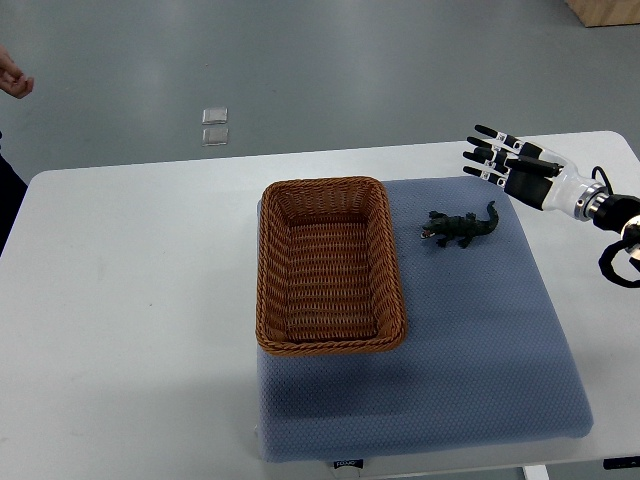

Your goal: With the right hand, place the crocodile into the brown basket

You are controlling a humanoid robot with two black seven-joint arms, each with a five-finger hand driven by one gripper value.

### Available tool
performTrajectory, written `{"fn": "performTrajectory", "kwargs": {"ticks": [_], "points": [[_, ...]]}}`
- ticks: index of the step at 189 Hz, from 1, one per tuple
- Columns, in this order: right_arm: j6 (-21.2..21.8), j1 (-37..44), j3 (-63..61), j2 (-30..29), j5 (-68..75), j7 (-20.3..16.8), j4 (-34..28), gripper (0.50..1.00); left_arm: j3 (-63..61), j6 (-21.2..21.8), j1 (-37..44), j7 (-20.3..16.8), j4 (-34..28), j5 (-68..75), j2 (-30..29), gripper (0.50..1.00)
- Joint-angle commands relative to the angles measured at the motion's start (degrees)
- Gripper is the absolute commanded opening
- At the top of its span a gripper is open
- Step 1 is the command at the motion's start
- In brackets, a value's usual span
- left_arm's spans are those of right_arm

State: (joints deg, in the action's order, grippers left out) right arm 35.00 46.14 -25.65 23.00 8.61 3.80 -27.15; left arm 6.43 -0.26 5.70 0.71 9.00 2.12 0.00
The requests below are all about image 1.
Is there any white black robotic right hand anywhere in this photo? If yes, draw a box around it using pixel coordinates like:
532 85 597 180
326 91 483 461
463 125 609 221

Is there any bystander bare hand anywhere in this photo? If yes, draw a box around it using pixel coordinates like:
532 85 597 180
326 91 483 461
0 46 35 99

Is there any dark green toy crocodile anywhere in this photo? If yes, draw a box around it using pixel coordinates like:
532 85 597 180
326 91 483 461
420 201 499 249

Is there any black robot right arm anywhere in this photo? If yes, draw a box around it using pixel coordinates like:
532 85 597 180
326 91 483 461
587 192 639 240

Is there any brown wicker basket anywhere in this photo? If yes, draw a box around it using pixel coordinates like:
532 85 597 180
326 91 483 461
255 176 408 357

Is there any bystander dark trouser leg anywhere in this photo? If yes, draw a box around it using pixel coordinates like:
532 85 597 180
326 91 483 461
0 156 27 251

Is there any wooden box corner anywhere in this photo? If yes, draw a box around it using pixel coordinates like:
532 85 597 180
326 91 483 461
565 0 639 28

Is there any blue mesh cushion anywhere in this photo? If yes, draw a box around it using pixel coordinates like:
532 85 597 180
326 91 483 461
258 176 593 462

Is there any upper grey floor plate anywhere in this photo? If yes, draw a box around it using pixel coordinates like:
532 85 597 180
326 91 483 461
202 107 228 125

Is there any black table control panel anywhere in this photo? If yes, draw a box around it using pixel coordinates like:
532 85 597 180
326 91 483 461
603 456 640 470

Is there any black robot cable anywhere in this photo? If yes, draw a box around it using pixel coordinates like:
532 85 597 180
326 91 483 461
591 165 640 290

